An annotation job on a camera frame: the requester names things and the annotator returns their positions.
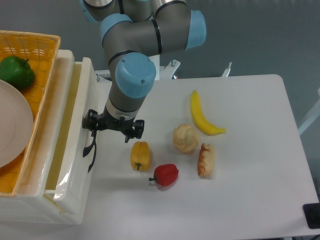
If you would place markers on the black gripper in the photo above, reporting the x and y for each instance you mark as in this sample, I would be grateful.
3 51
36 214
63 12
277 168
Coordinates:
105 121

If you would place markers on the black top drawer handle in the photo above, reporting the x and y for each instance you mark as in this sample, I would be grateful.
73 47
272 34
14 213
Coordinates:
88 149

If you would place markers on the black drawer handle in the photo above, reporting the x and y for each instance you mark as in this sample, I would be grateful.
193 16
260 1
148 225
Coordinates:
88 149
93 158

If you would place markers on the white drawer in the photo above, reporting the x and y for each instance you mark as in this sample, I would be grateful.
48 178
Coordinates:
68 190
82 95

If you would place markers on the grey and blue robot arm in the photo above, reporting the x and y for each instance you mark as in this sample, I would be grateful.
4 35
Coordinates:
131 32

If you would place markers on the white plastic drawer cabinet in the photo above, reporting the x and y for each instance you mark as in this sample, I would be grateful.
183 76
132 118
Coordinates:
29 204

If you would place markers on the yellow bell pepper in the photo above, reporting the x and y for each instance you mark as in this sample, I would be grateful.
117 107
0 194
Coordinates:
140 157

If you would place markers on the red bell pepper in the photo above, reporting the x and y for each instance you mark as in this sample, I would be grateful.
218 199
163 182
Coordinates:
165 174

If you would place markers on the round bread roll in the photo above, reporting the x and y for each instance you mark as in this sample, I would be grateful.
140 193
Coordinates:
185 138

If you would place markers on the yellow banana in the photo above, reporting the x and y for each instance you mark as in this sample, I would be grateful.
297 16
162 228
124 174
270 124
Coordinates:
199 118

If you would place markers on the pink round plate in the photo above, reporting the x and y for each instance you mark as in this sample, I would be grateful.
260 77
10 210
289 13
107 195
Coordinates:
16 123

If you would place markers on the yellow woven basket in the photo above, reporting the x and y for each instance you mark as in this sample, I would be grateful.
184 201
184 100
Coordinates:
41 49

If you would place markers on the green bell pepper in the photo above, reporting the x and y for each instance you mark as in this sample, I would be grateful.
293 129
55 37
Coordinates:
17 72

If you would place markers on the black device at table edge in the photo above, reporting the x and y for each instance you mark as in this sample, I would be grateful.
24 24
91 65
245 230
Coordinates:
312 215

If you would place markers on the black bottom drawer handle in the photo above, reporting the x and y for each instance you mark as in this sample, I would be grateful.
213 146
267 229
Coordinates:
93 158

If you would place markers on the white frame leg right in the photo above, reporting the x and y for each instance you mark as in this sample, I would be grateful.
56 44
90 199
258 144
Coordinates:
309 118

